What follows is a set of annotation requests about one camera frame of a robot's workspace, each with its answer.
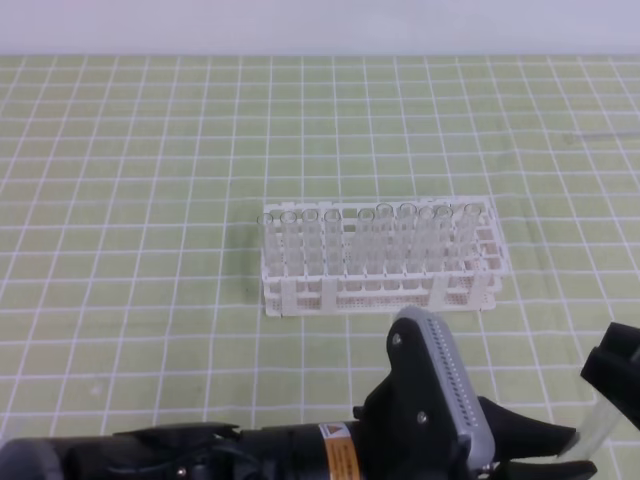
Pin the white test tube rack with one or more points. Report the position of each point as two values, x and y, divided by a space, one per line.
471 289

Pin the clear test tube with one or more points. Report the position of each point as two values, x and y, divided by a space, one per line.
596 427

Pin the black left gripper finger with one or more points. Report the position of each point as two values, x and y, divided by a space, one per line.
574 470
518 437

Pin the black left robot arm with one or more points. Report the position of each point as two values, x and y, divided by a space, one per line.
214 450

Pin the clear tube rightmost in rack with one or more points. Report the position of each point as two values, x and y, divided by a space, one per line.
464 235

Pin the black grey left gripper body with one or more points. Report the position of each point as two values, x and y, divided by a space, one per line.
412 425

